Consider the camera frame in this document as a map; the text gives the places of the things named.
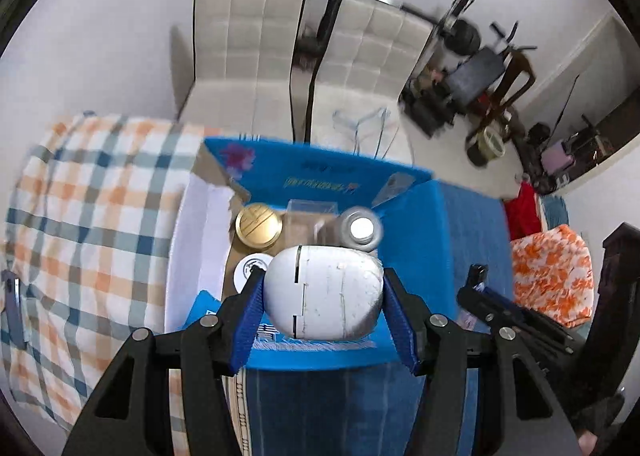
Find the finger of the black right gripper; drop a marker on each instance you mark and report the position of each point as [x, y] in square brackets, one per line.
[551, 344]

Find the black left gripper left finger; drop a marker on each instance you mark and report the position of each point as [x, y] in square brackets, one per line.
[128, 411]

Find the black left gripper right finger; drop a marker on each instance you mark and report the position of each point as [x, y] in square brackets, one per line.
[517, 412]

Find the red cloth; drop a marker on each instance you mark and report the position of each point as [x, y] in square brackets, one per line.
[522, 213]

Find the plaid orange blue cloth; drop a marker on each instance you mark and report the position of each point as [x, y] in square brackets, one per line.
[87, 234]

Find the blue striped table cloth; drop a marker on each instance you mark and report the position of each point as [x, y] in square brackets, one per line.
[356, 398]

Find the pink box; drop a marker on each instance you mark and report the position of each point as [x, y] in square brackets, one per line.
[555, 158]

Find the white round cap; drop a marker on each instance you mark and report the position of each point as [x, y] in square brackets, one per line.
[244, 268]

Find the wicker waste basket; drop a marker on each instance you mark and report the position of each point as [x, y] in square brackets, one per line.
[484, 146]

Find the gold round tin lid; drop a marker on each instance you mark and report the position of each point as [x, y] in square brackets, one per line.
[258, 226]

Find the blue milk carton box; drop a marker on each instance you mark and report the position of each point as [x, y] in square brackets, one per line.
[231, 172]

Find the black weight bench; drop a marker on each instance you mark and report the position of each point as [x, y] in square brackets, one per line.
[457, 72]

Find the white tufted chair right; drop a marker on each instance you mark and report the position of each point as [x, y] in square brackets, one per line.
[354, 94]

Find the white tufted chair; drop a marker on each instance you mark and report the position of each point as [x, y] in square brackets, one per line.
[354, 94]
[243, 56]

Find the white tufted chair left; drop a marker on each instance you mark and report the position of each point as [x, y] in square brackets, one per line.
[243, 56]

